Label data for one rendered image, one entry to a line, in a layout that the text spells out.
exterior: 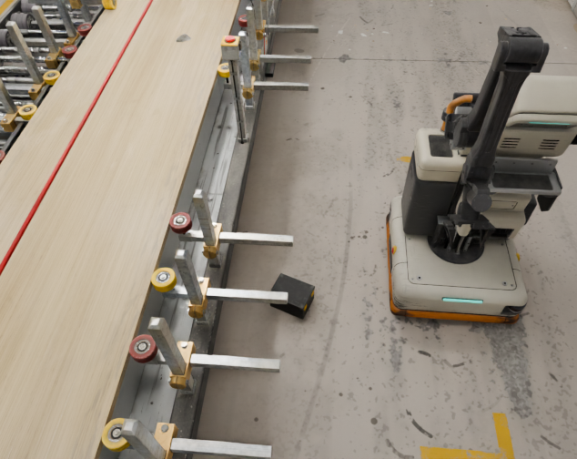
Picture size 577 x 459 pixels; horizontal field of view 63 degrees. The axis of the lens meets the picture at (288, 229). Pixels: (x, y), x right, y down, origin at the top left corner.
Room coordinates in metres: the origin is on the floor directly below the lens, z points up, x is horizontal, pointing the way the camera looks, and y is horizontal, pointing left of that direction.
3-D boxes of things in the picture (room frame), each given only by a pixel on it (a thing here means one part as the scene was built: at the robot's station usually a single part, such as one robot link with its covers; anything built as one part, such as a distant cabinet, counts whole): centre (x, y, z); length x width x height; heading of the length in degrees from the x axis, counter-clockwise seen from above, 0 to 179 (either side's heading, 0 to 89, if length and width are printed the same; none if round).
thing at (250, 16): (2.33, 0.14, 0.87); 0.04 x 0.04 x 0.48; 83
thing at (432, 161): (1.55, -0.86, 0.59); 0.55 x 0.34 x 0.83; 82
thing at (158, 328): (0.59, 0.35, 0.91); 0.04 x 0.04 x 0.48; 83
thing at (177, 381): (0.62, 0.35, 0.83); 0.14 x 0.06 x 0.05; 173
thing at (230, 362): (0.62, 0.26, 0.83); 0.43 x 0.03 x 0.04; 83
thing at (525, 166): (1.17, -0.81, 0.99); 0.28 x 0.16 x 0.22; 82
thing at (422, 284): (1.46, -0.85, 0.16); 0.67 x 0.64 x 0.25; 172
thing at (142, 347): (0.65, 0.46, 0.85); 0.08 x 0.08 x 0.11
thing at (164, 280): (0.89, 0.43, 0.85); 0.08 x 0.08 x 0.11
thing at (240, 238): (1.12, 0.20, 0.81); 0.43 x 0.03 x 0.04; 83
